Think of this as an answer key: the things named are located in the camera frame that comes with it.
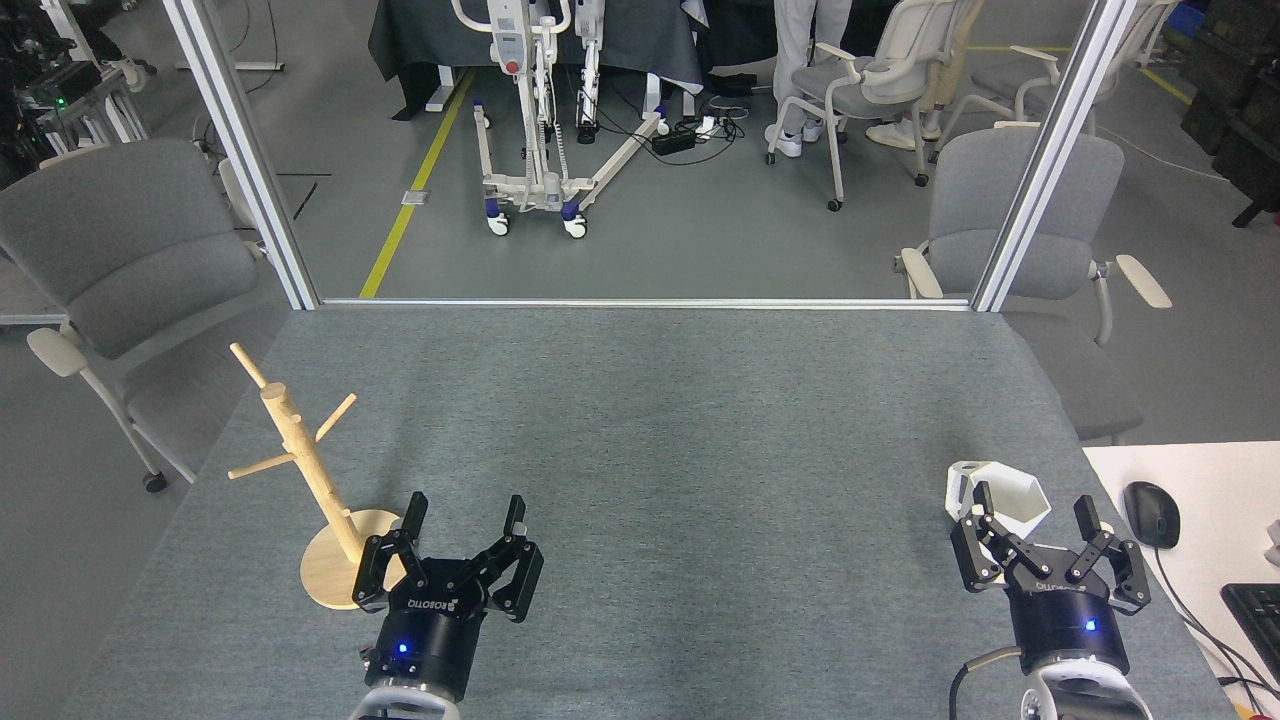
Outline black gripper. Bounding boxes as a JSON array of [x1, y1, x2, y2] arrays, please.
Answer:
[[352, 492, 545, 701], [950, 482, 1153, 676]]

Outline white hexagonal cup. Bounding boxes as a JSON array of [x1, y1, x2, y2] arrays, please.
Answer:
[[945, 460, 1053, 546]]

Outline wooden cup rack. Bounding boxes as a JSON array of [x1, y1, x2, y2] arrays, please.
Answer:
[[228, 343, 414, 610]]

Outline equipment rack with green light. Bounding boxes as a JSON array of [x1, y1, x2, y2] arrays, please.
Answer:
[[0, 0, 156, 186]]

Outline black computer mouse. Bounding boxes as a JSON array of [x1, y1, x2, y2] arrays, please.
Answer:
[[1123, 481, 1182, 550]]

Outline black keyboard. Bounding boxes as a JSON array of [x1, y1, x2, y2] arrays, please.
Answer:
[[1221, 583, 1280, 681]]

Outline grey office chair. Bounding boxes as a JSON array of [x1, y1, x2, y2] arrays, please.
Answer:
[[893, 122, 1173, 446], [0, 138, 291, 494]]

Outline person's feet behind chair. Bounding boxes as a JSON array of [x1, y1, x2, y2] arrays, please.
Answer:
[[866, 108, 943, 152]]

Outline white office chair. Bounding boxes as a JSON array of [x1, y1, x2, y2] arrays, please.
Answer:
[[970, 0, 1181, 136], [766, 0, 976, 213]]

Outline white stand on wheels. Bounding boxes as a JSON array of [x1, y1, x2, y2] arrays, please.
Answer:
[[450, 0, 671, 239]]

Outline dark cloth covered table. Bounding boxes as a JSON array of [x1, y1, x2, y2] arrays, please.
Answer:
[[368, 0, 706, 121]]

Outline person in white trousers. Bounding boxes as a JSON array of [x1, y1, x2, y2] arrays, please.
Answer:
[[765, 0, 853, 159]]

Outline black mouse cable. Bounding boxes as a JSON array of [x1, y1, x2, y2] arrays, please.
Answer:
[[1150, 545, 1280, 701]]

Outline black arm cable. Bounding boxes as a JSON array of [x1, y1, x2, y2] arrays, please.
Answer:
[[948, 647, 1023, 720]]

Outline silver frame post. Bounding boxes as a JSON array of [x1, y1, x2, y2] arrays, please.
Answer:
[[972, 0, 1141, 313], [163, 0, 321, 311]]

